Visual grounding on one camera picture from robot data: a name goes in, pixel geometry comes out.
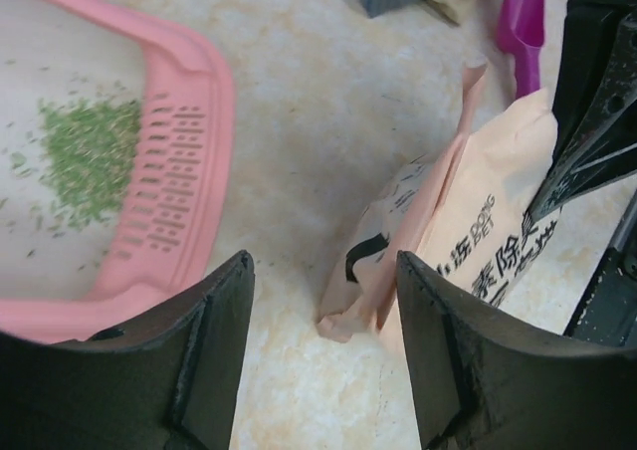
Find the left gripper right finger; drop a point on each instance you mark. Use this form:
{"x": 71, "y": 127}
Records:
{"x": 483, "y": 379}

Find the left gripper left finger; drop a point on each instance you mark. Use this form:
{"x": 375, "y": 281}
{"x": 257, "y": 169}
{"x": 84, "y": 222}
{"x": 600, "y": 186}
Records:
{"x": 166, "y": 379}

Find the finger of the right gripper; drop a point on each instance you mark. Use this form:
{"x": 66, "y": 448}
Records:
{"x": 603, "y": 148}

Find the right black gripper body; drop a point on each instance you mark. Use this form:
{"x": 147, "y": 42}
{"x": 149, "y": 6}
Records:
{"x": 590, "y": 28}

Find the purple plastic scoop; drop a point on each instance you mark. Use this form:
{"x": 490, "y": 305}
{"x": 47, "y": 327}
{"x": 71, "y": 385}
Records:
{"x": 520, "y": 33}

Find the beige cat litter bag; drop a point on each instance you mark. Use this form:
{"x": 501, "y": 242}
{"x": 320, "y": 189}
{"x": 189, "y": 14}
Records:
{"x": 464, "y": 213}

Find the green litter pellets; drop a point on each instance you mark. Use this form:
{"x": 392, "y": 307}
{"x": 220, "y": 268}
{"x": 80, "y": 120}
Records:
{"x": 67, "y": 144}

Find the pink litter box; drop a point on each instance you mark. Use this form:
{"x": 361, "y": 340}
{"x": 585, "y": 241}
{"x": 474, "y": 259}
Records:
{"x": 174, "y": 202}

